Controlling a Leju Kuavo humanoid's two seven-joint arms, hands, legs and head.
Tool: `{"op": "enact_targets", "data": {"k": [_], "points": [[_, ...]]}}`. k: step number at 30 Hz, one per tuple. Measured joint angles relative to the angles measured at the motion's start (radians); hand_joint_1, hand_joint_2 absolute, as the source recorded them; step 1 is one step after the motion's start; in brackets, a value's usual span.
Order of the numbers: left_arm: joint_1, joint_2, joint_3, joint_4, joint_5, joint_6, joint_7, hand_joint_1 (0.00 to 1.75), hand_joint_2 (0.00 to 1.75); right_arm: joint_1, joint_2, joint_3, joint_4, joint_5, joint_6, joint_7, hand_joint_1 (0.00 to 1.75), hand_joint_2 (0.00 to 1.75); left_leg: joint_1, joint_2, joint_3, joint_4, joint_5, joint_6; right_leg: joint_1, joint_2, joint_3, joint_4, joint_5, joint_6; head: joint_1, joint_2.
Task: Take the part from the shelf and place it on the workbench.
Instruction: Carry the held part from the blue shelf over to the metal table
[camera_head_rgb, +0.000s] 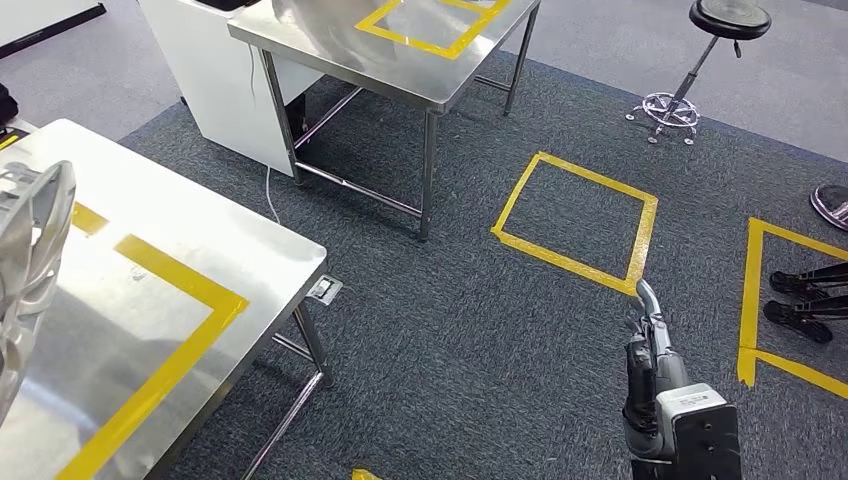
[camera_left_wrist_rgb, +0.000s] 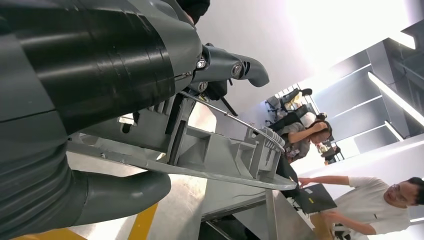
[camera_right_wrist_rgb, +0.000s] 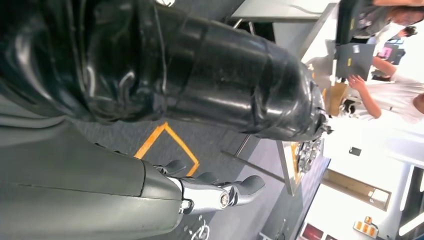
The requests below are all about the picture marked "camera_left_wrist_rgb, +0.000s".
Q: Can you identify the metal workbench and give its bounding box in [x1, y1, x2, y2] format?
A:
[198, 177, 319, 240]

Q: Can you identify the black office chair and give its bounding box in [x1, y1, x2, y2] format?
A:
[264, 87, 314, 115]

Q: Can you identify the person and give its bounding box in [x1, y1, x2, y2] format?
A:
[297, 174, 424, 240]
[279, 111, 334, 164]

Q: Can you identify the black laptop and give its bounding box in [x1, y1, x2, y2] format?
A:
[293, 182, 338, 215]

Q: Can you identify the ceiling light strip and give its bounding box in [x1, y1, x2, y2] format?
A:
[366, 71, 424, 127]

